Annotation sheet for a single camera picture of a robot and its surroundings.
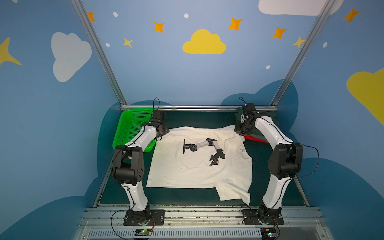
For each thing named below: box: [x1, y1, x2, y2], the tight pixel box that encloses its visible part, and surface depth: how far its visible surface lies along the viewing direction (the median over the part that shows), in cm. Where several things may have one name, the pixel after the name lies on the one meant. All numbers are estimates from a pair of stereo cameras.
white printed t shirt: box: [146, 125, 253, 205], surface depth 95 cm
